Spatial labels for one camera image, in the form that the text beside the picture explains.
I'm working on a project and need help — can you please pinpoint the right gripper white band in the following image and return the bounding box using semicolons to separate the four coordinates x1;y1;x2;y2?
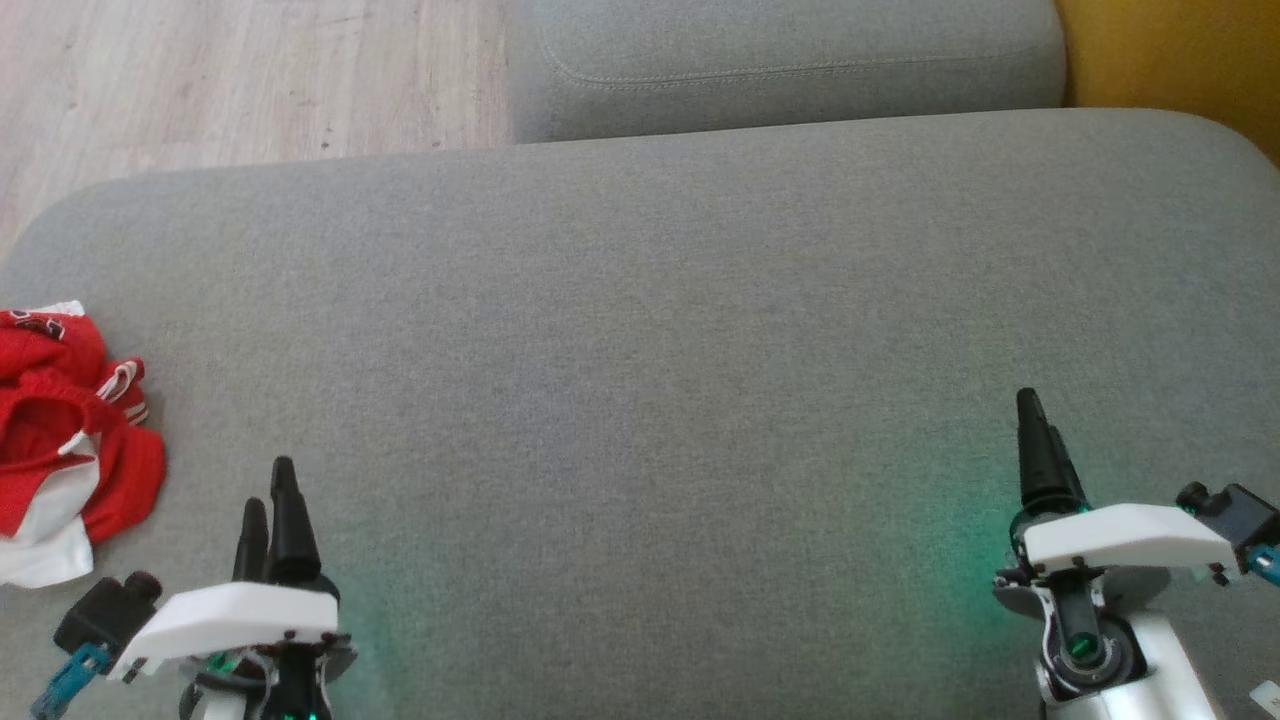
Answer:
995;388;1241;593

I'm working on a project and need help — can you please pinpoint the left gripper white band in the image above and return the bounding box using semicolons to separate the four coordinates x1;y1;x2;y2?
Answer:
105;457;358;683

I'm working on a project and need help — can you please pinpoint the large grey sofa seat cushion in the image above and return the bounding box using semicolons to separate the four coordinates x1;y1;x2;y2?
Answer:
0;108;1280;720

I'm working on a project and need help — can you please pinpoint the red white basketball jersey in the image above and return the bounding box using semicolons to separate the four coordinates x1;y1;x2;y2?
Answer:
0;358;167;590

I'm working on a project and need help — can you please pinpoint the grey sofa cushion with seam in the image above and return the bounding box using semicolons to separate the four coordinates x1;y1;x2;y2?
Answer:
509;0;1068;144

